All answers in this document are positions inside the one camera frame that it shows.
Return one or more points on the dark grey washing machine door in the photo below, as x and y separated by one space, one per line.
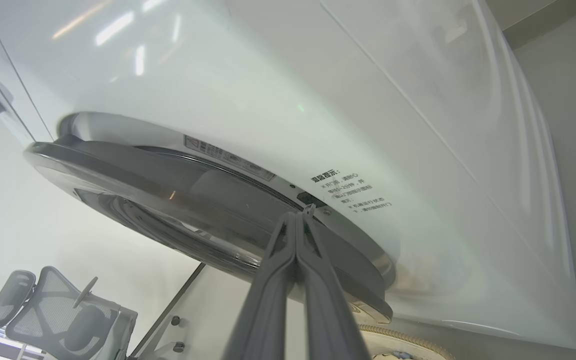
118 167

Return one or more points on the grey mesh office chair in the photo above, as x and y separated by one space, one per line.
53 315

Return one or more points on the grey partition frame post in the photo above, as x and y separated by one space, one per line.
168 310

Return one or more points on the white front-load washing machine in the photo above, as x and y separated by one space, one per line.
318 75

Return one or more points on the cream perforated laundry basket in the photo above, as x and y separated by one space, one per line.
408 342

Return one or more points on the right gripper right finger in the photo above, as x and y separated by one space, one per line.
330 310

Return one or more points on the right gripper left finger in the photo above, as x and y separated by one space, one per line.
268 300

